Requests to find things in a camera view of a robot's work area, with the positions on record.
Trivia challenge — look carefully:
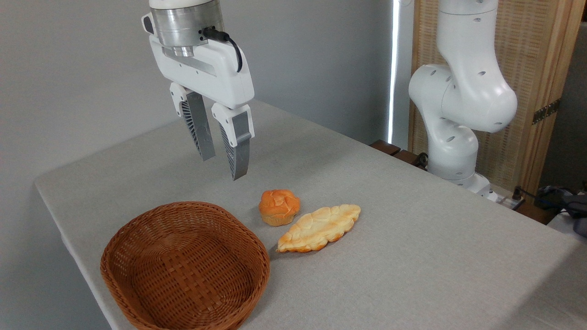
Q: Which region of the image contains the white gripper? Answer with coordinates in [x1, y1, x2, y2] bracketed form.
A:
[149, 35, 255, 182]

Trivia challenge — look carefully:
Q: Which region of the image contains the round orange muffin bread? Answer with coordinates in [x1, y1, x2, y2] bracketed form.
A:
[259, 189, 301, 227]

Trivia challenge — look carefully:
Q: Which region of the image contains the flat leaf-shaped bread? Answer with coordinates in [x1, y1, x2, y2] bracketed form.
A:
[277, 204, 361, 253]

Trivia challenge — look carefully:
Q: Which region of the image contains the brown wicker basket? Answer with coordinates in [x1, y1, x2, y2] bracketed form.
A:
[100, 201, 271, 330]

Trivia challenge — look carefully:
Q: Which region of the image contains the dark brown wooden block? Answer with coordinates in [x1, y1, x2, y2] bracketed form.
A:
[393, 150, 428, 170]
[370, 140, 402, 156]

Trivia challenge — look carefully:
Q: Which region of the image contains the white power strip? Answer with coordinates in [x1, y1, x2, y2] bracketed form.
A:
[486, 186, 526, 211]

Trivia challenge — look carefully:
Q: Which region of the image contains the brown wooden board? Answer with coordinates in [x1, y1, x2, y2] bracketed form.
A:
[515, 202, 558, 226]

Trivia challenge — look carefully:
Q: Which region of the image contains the wooden rattan folding screen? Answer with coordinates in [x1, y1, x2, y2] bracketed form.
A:
[408, 0, 587, 198]

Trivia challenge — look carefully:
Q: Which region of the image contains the metal screen hinge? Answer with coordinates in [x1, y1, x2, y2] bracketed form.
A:
[532, 99, 561, 125]

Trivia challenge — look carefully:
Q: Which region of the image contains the dark grey bag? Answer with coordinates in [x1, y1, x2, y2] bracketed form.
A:
[534, 182, 587, 237]

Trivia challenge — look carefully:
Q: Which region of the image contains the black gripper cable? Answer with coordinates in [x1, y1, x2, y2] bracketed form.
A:
[202, 27, 244, 74]

